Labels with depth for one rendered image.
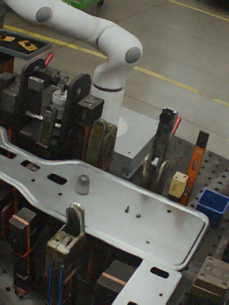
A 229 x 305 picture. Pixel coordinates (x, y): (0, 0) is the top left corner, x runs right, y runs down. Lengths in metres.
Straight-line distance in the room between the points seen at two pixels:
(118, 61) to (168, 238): 0.68
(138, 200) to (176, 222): 0.12
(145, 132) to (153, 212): 0.70
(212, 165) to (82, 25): 0.82
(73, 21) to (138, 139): 0.57
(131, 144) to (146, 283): 0.84
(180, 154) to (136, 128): 0.22
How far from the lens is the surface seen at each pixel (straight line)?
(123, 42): 1.51
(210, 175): 1.84
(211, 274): 0.96
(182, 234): 1.10
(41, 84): 1.29
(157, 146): 1.17
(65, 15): 1.43
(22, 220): 1.08
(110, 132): 1.26
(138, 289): 0.96
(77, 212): 0.94
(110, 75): 1.60
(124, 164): 1.68
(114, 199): 1.15
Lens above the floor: 1.76
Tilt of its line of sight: 35 degrees down
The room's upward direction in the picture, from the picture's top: 10 degrees clockwise
